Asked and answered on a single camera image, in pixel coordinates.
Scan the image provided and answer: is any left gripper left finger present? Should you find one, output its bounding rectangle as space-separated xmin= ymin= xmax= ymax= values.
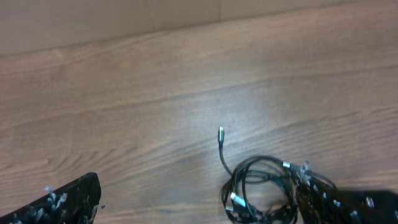
xmin=1 ymin=172 xmax=101 ymax=224

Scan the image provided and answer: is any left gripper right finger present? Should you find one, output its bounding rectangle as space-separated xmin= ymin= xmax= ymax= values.
xmin=295 ymin=165 xmax=397 ymax=224

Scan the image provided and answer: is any black micro usb cable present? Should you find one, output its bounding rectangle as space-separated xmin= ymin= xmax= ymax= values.
xmin=217 ymin=125 xmax=299 ymax=224

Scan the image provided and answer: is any cardboard back board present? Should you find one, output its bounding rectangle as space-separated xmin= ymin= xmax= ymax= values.
xmin=0 ymin=0 xmax=358 ymax=57

